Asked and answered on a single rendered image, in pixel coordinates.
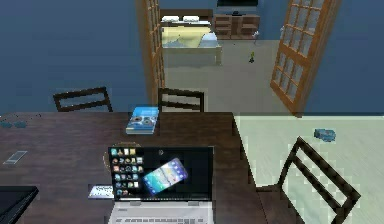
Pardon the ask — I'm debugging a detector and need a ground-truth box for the silver laptop with black screen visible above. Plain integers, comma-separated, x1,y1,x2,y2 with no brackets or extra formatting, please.
107,145,215,224

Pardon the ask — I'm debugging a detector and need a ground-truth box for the dark wooden slatted chair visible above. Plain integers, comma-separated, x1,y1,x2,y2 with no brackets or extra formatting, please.
157,87,205,113
52,86,114,113
255,135,362,224

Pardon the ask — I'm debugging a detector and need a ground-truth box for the blue book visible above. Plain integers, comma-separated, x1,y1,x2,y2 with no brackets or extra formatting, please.
125,106,160,136

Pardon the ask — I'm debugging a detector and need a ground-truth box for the bed with yellow blanket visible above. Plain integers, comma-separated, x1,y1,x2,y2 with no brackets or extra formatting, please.
159,8,223,66

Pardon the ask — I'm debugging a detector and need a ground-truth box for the wooden glass-paned door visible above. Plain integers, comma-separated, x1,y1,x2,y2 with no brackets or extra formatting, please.
134,0,166,107
269,0,343,118

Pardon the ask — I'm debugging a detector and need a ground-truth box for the brown wooden shelf cabinet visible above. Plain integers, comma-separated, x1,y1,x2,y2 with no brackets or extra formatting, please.
213,13,261,41

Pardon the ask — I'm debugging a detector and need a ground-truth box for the black television set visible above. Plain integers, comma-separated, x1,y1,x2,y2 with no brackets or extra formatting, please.
216,0,259,8

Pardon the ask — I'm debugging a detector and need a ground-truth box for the white blue card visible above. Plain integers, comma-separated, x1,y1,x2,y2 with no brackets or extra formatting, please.
87,184,115,200

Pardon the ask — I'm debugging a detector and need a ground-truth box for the dark brown wooden table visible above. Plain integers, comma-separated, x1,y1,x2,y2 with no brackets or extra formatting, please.
0,111,270,224

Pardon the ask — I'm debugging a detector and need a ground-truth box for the blue crumpled cloth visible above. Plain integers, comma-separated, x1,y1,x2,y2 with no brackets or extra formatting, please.
313,128,337,143

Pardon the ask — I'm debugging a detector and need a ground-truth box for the grey remote control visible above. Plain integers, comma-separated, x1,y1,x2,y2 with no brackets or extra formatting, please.
2,150,28,166

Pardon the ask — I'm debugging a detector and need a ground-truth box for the black flat device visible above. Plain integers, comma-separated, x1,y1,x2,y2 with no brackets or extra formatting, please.
0,185,40,224

